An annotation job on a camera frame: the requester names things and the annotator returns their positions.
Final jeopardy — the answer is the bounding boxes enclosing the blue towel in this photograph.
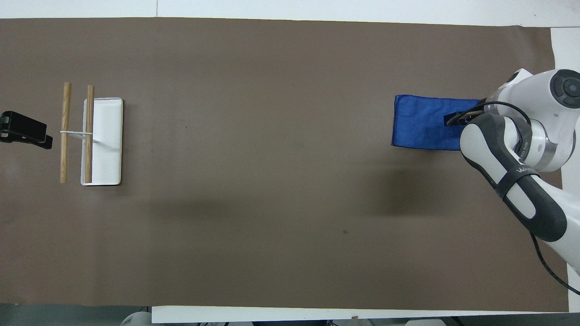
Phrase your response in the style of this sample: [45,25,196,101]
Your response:
[391,94,482,151]

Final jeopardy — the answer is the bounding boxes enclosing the white towel rack wooden bars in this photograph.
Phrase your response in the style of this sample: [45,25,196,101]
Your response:
[60,82,124,186]

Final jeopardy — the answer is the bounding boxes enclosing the black cable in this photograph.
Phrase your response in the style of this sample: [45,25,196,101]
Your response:
[474,101,580,296]

